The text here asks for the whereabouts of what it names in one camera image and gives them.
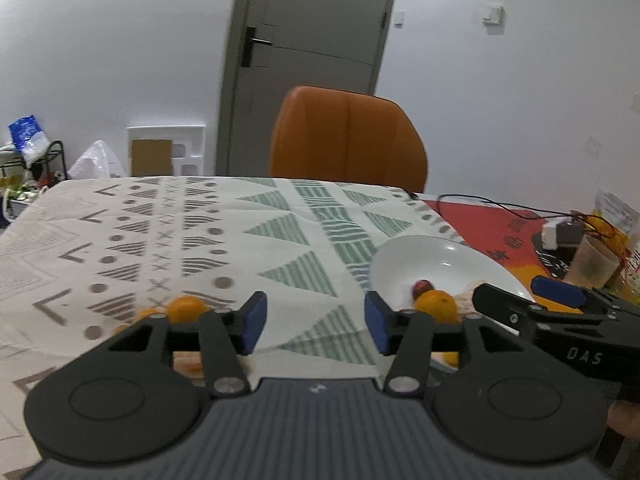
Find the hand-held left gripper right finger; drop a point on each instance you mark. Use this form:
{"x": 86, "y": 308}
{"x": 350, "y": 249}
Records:
{"x": 376, "y": 325}

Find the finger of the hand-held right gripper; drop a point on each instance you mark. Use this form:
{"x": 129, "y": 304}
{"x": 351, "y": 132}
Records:
{"x": 505, "y": 307}
{"x": 557, "y": 290}

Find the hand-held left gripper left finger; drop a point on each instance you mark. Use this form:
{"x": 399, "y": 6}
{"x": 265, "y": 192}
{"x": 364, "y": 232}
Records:
{"x": 255, "y": 322}

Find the peeled pomelo segment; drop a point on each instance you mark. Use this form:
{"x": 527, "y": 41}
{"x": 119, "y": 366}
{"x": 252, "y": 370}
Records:
{"x": 469, "y": 301}

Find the small red fruit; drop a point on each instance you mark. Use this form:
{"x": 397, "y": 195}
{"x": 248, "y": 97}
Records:
{"x": 421, "y": 287}

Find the orange tangerine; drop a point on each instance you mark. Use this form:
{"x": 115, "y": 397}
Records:
{"x": 185, "y": 308}
{"x": 436, "y": 306}

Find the small orange kumquat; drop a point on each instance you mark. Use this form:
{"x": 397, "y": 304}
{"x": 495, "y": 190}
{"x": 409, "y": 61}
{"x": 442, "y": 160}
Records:
{"x": 452, "y": 358}

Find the white ceramic plate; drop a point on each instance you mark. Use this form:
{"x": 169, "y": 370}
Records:
{"x": 425, "y": 260}

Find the person's right hand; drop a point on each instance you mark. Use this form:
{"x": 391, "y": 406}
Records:
{"x": 625, "y": 417}

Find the translucent plastic cup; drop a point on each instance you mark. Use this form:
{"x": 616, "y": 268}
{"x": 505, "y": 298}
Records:
{"x": 590, "y": 262}

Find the white power adapter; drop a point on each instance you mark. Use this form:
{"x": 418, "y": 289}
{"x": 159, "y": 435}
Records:
{"x": 560, "y": 234}

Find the red and orange mat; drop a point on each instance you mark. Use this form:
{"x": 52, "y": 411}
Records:
{"x": 480, "y": 225}

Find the patterned white tablecloth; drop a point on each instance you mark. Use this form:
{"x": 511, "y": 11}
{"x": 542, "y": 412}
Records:
{"x": 300, "y": 240}

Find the yellow snack packet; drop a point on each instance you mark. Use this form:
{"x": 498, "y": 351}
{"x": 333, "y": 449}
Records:
{"x": 617, "y": 212}

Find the orange leather chair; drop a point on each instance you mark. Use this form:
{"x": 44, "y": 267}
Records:
{"x": 345, "y": 140}

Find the brown cardboard sheet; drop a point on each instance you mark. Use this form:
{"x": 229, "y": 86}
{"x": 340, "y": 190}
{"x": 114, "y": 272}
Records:
{"x": 150, "y": 157}

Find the white foam packaging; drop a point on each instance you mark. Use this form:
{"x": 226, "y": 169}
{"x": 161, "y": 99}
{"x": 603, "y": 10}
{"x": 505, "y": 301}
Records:
{"x": 192, "y": 135}

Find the clear plastic bag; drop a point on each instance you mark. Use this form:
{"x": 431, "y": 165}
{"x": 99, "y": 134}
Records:
{"x": 95, "y": 162}

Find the black metal rack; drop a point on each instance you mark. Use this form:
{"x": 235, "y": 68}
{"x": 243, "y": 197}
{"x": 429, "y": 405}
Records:
{"x": 60, "y": 160}

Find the white plastic container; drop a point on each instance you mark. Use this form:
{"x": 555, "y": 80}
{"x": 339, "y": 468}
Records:
{"x": 20, "y": 197}

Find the grey door with lock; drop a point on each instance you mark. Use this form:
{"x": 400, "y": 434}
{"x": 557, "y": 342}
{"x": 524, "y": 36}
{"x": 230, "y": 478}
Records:
{"x": 320, "y": 50}

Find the blue and white bag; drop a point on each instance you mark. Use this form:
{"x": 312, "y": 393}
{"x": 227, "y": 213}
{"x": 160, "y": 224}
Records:
{"x": 27, "y": 137}

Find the small white wall switch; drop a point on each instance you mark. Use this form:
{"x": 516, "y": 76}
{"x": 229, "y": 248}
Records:
{"x": 399, "y": 18}

